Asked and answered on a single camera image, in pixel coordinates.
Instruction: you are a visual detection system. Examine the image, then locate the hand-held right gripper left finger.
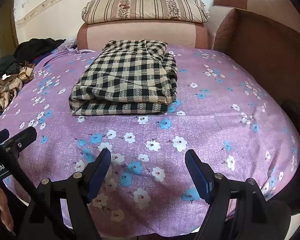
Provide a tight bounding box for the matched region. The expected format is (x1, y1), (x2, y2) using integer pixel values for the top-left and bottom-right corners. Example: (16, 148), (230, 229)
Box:
(20, 148), (112, 240)

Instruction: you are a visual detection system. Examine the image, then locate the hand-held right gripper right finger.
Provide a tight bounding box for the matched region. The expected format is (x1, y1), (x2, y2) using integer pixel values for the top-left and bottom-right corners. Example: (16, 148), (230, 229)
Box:
(185, 149), (278, 240)

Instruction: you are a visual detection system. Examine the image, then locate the black beige checkered coat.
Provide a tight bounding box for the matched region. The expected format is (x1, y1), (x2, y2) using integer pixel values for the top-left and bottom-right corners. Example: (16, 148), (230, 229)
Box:
(69, 39), (178, 117)

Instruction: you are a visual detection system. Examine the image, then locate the person's left hand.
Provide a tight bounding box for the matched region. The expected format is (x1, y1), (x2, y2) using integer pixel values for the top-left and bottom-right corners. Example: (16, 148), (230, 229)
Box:
(0, 186), (14, 233)

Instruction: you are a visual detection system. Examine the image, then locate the brown floral blanket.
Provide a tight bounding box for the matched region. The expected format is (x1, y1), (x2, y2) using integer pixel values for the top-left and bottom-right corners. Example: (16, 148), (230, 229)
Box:
(0, 61), (36, 126)

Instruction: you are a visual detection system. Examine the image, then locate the purple floral bedsheet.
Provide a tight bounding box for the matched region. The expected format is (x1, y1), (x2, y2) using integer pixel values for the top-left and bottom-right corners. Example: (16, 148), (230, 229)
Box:
(0, 44), (300, 236)

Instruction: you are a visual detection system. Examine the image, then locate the dark grey jacket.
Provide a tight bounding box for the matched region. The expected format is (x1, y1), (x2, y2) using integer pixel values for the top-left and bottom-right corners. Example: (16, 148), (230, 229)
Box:
(0, 55), (20, 81)

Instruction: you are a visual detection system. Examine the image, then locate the blue cloth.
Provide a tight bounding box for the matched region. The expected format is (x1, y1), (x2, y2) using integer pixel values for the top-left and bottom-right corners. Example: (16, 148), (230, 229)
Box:
(31, 52), (52, 65)

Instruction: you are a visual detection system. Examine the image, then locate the black garment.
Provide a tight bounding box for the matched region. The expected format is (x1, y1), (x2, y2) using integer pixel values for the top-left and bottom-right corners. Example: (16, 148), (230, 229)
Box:
(14, 38), (67, 63)

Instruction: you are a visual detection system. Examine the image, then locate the wooden door with glass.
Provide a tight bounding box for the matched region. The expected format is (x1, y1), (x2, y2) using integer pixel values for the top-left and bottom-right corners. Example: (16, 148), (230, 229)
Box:
(0, 12), (18, 64)

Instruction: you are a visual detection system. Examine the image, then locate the pink brown sofa armrest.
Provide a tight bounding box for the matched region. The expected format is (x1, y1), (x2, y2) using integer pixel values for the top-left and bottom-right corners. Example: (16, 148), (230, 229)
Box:
(211, 0), (300, 123)

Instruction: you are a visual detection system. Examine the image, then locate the pink bolster cushion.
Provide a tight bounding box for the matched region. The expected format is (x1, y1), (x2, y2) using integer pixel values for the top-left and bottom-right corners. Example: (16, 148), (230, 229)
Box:
(76, 21), (212, 51)

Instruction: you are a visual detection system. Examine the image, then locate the striped floral pillow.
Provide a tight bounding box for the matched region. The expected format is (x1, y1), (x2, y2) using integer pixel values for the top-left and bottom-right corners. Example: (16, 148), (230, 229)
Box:
(81, 0), (210, 25)

